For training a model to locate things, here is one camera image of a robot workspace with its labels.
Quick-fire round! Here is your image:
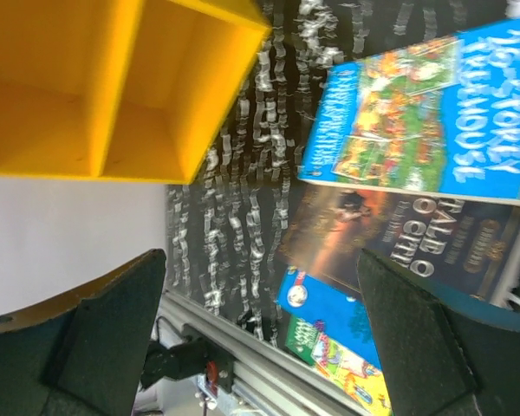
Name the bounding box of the blue paperback book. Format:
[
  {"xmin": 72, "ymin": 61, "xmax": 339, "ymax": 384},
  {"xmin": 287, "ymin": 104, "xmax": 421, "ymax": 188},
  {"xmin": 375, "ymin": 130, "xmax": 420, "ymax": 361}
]
[{"xmin": 277, "ymin": 266, "xmax": 381, "ymax": 369}]

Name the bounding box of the green 104-storey treehouse book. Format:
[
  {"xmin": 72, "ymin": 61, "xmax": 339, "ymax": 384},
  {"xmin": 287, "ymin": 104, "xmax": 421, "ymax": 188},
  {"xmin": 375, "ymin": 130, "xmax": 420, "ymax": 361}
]
[{"xmin": 285, "ymin": 315, "xmax": 393, "ymax": 415}]

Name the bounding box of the yellow wooden shelf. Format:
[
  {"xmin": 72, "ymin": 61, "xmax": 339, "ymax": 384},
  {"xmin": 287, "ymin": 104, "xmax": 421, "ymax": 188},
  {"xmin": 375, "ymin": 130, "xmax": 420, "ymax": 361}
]
[{"xmin": 0, "ymin": 0, "xmax": 270, "ymax": 185}]

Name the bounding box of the dark Tale of Two Cities book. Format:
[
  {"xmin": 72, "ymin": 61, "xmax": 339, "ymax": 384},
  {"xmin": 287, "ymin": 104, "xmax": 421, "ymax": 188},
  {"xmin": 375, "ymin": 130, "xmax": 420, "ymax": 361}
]
[{"xmin": 281, "ymin": 185, "xmax": 520, "ymax": 301}]

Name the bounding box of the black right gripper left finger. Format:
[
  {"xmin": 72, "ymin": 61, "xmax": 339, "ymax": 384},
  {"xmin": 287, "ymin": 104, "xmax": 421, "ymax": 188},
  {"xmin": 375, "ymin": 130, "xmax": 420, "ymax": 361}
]
[{"xmin": 0, "ymin": 249, "xmax": 166, "ymax": 415}]

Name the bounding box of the blue 26-storey treehouse book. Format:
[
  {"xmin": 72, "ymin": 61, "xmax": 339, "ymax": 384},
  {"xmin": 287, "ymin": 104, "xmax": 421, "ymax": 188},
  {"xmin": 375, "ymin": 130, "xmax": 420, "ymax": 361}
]
[{"xmin": 299, "ymin": 18, "xmax": 520, "ymax": 205}]

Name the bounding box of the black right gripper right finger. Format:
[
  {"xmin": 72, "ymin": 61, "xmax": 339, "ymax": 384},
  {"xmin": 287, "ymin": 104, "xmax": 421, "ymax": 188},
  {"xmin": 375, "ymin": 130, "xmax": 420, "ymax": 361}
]
[{"xmin": 357, "ymin": 250, "xmax": 520, "ymax": 415}]

